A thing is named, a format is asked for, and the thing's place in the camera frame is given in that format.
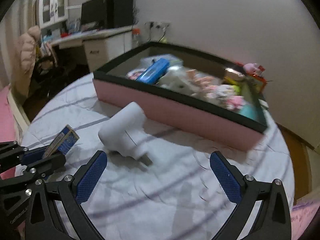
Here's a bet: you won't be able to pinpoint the black computer tower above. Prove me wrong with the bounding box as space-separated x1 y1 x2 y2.
106 0 133 29

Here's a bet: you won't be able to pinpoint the pink black storage box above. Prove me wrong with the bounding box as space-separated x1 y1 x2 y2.
93 42 268 151

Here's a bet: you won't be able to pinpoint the pink white block figure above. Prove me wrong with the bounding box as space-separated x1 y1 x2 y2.
205 85 247 111

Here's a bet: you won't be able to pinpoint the black computer monitor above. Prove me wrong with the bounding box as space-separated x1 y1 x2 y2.
81 0 107 28

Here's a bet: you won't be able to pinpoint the pink blanket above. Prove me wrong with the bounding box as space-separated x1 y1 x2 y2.
291 196 319 239

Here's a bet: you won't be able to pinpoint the striped white bed quilt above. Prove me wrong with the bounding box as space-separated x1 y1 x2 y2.
21 74 295 239

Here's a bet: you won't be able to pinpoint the orange cap bottle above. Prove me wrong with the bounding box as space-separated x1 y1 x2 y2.
132 28 140 48

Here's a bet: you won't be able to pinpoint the yellow highlighter pen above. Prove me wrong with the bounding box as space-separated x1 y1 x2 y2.
223 77 242 95

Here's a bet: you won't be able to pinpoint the white desk with drawers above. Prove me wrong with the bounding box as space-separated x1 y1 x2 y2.
50 25 136 72

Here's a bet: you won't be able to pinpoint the blue gold rectangular box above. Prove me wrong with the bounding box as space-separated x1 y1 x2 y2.
42 125 79 159

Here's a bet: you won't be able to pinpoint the wall power outlet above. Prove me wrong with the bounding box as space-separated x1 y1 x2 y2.
144 21 171 31

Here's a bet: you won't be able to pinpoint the rose gold metal cup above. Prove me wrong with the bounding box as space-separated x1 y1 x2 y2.
224 68 245 81

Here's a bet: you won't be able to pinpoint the white glass door cabinet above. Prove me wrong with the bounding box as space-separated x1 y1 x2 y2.
38 0 68 29

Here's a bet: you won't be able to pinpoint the teal brush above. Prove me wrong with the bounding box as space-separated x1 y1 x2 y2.
238 103 259 122

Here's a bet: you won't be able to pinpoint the blue highlighter pen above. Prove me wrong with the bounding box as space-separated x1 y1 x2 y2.
136 58 170 85

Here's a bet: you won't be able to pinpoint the beige puffer jacket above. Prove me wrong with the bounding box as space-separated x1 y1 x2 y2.
11 25 41 101

